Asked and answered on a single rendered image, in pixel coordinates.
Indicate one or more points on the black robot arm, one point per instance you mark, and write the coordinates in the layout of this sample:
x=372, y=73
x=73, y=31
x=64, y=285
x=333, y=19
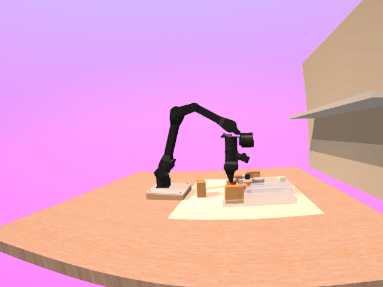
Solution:
x=176, y=116

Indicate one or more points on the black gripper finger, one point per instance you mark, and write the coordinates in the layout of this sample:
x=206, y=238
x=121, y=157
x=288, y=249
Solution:
x=230, y=174

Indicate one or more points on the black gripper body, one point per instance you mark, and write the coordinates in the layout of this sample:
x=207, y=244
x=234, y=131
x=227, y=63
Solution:
x=230, y=159

